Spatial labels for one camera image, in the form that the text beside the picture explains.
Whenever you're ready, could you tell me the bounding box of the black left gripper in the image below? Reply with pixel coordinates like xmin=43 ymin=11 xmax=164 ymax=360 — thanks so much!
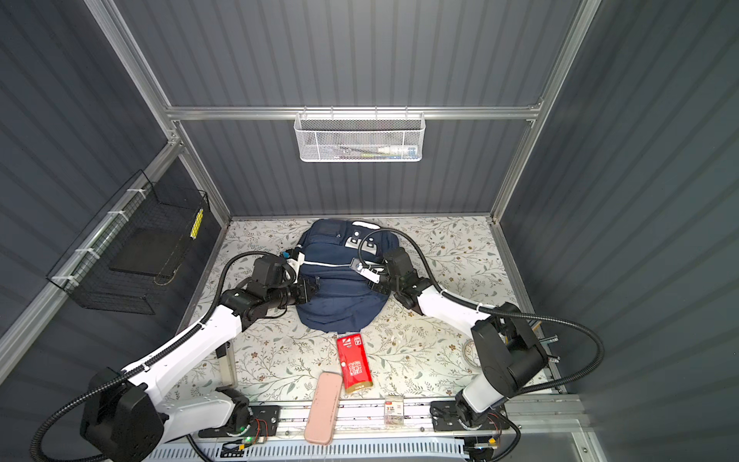
xmin=268 ymin=277 xmax=321 ymax=312

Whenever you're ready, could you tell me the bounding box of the navy blue student backpack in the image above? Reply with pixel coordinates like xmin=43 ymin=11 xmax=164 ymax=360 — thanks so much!
xmin=296 ymin=219 xmax=400 ymax=334

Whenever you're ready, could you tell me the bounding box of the red tissue packet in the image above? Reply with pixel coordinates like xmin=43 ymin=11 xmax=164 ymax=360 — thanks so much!
xmin=336 ymin=333 xmax=373 ymax=395

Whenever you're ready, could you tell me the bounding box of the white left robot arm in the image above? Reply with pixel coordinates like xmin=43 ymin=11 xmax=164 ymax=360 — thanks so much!
xmin=29 ymin=251 xmax=319 ymax=461

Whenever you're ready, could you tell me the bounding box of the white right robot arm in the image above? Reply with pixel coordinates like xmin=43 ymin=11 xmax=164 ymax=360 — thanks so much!
xmin=357 ymin=228 xmax=605 ymax=429

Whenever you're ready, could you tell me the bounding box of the tape roll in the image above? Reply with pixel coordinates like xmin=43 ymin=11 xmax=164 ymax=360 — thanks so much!
xmin=461 ymin=339 xmax=480 ymax=369

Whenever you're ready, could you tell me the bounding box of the black grey stapler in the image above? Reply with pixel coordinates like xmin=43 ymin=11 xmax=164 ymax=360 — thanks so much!
xmin=216 ymin=342 xmax=238 ymax=388

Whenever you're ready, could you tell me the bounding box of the small clear staples box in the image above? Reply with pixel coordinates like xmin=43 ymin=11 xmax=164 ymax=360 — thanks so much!
xmin=384 ymin=397 xmax=405 ymax=427

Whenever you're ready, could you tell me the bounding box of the pink pencil case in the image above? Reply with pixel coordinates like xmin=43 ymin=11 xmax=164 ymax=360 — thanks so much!
xmin=303 ymin=372 xmax=343 ymax=446

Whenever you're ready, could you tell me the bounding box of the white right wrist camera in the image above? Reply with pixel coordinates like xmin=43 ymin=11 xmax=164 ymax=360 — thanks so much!
xmin=349 ymin=258 xmax=384 ymax=284

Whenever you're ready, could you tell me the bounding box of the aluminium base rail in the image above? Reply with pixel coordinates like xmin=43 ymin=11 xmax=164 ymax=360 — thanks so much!
xmin=114 ymin=393 xmax=590 ymax=449

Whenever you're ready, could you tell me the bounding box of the white wire mesh basket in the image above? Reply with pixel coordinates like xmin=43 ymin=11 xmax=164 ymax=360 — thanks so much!
xmin=294 ymin=112 xmax=426 ymax=163

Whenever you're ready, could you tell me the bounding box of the black wire mesh basket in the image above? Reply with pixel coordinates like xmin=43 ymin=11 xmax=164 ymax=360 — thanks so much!
xmin=47 ymin=174 xmax=210 ymax=316

